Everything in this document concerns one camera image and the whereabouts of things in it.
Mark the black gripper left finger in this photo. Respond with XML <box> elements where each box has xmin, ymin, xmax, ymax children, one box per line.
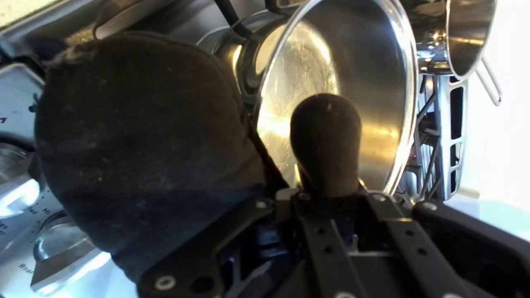
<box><xmin>138</xmin><ymin>199</ymin><xmax>275</xmax><ymax>298</ymax></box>

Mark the small steel saucepan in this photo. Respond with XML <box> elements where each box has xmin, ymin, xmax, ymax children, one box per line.
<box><xmin>399</xmin><ymin>0</ymin><xmax>504</xmax><ymax>106</ymax></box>

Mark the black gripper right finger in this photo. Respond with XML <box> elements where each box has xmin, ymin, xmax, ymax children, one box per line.
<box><xmin>411</xmin><ymin>199</ymin><xmax>530</xmax><ymax>298</ymax></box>

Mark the large steel pan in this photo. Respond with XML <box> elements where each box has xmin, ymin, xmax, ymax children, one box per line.
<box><xmin>197</xmin><ymin>0</ymin><xmax>419</xmax><ymax>194</ymax></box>

